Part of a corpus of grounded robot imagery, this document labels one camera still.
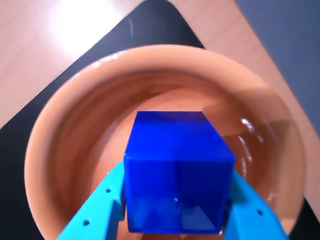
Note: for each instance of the cyan gripper finger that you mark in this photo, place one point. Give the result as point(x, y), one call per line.
point(100, 207)
point(250, 217)

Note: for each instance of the blue cube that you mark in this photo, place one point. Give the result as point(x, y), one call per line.
point(175, 150)

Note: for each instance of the orange ceramic bowl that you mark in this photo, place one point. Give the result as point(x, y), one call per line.
point(75, 112)

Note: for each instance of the black table mat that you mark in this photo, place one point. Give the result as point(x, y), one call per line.
point(15, 175)

